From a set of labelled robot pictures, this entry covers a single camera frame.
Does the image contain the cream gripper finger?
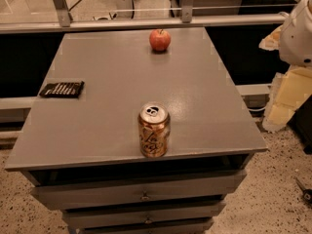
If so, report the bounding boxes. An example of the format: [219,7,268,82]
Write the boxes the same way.
[258,26,282,51]
[262,65,312,132]

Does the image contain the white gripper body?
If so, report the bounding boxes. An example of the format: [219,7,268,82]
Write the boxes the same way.
[279,0,312,67]

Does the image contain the orange soda can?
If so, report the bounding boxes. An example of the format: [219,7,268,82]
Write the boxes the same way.
[137,101,171,158]

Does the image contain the red apple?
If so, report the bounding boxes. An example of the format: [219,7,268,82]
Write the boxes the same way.
[149,29,171,52]

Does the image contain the grey metal railing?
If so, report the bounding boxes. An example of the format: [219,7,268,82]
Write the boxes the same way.
[0,0,300,34]

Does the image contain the grey drawer cabinet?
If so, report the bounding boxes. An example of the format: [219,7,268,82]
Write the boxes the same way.
[6,28,266,234]

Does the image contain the white cable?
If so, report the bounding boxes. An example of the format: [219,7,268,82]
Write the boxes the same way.
[247,104,268,113]

